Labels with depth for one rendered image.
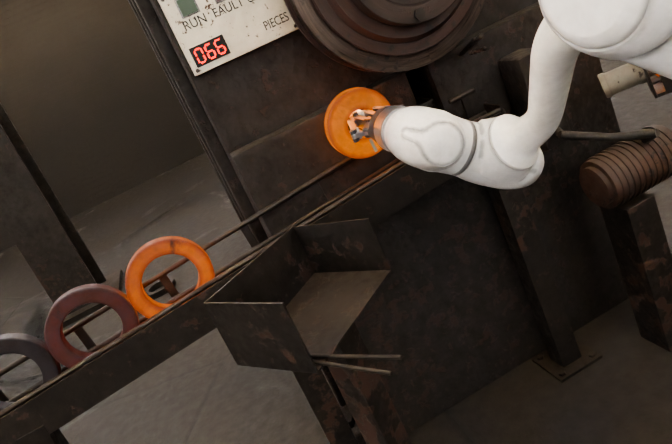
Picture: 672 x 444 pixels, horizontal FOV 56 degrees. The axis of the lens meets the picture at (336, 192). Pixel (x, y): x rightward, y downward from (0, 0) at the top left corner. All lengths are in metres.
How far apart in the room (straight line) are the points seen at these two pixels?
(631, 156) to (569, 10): 1.05
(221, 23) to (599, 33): 1.04
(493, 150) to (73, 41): 6.59
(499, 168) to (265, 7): 0.66
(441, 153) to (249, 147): 0.55
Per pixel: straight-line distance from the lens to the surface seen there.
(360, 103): 1.39
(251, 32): 1.46
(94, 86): 7.42
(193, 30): 1.45
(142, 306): 1.42
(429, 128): 1.03
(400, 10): 1.33
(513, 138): 1.10
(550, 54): 0.88
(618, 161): 1.56
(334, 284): 1.25
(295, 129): 1.45
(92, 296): 1.41
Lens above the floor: 1.12
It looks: 17 degrees down
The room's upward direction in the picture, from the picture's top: 24 degrees counter-clockwise
